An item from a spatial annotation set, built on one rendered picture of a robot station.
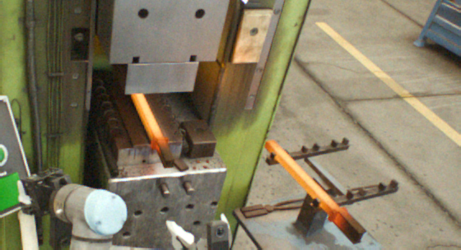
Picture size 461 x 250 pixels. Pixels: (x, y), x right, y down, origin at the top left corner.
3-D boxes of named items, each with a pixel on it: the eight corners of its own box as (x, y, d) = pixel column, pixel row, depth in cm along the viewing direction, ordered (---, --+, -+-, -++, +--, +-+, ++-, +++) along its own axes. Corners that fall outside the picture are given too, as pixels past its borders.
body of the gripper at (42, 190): (49, 166, 117) (78, 171, 107) (59, 201, 119) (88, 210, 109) (17, 179, 112) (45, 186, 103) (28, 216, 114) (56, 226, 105)
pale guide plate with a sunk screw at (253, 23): (258, 62, 165) (273, 11, 155) (232, 63, 162) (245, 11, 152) (255, 59, 167) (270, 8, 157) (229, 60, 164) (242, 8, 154)
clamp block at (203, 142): (214, 157, 167) (218, 141, 163) (189, 159, 164) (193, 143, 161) (201, 134, 176) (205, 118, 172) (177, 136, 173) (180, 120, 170)
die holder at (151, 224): (202, 263, 189) (228, 168, 163) (97, 281, 177) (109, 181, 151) (158, 162, 231) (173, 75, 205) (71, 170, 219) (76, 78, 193)
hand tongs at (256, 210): (379, 184, 202) (381, 182, 201) (388, 192, 199) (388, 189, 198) (239, 210, 179) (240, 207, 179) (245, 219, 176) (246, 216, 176)
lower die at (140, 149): (179, 160, 163) (183, 139, 158) (116, 166, 157) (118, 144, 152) (143, 88, 195) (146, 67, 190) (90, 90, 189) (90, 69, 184)
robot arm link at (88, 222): (90, 241, 92) (96, 192, 92) (58, 229, 100) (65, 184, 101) (127, 240, 97) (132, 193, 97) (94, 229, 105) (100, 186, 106)
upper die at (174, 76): (193, 91, 149) (198, 62, 143) (124, 94, 142) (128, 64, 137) (151, 24, 180) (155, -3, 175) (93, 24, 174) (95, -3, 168)
